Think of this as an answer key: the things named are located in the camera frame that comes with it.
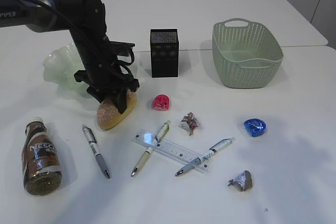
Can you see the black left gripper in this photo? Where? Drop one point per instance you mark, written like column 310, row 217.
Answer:
column 107, row 70

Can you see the sugared bread roll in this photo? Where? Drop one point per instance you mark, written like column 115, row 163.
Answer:
column 108, row 115

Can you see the colourful paper piece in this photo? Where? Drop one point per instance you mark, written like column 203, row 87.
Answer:
column 189, row 123

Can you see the brown Nescafe coffee bottle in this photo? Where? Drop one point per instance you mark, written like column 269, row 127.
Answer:
column 40, row 164

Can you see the grey paper piece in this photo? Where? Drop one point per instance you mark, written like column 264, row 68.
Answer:
column 242, row 182

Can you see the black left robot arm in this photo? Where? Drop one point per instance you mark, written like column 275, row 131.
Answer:
column 79, row 17

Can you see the grey grip ballpoint pen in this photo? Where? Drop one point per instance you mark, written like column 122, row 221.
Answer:
column 90, row 137

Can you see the cream grip ballpoint pen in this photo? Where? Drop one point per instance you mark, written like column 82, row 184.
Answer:
column 145, row 156

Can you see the green wavy glass plate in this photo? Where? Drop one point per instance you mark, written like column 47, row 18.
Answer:
column 60, row 67

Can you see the black mesh pen holder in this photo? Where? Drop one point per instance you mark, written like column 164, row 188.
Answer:
column 164, row 45

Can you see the blue grip ballpoint pen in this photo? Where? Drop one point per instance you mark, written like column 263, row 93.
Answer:
column 205, row 157

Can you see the green woven plastic basket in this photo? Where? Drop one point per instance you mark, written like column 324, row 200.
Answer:
column 246, row 54

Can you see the clear plastic ruler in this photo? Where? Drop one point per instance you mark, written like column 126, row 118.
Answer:
column 165, row 147

